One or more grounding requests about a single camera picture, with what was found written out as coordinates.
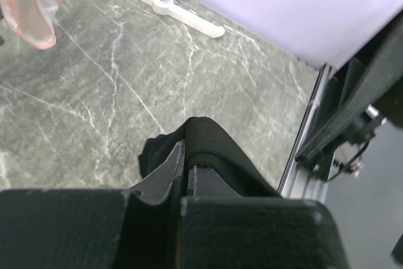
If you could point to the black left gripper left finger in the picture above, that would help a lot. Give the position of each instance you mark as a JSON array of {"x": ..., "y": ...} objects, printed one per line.
[{"x": 95, "y": 228}]

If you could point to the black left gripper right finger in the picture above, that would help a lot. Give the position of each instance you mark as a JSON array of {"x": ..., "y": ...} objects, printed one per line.
[{"x": 221, "y": 229}]

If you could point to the black underwear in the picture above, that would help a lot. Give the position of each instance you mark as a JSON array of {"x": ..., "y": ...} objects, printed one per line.
[{"x": 208, "y": 145}]

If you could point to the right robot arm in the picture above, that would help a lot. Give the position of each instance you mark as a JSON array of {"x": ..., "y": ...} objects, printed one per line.
[{"x": 343, "y": 180}]

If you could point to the white underwear pink trim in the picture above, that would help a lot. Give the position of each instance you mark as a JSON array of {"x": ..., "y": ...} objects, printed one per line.
[{"x": 32, "y": 20}]

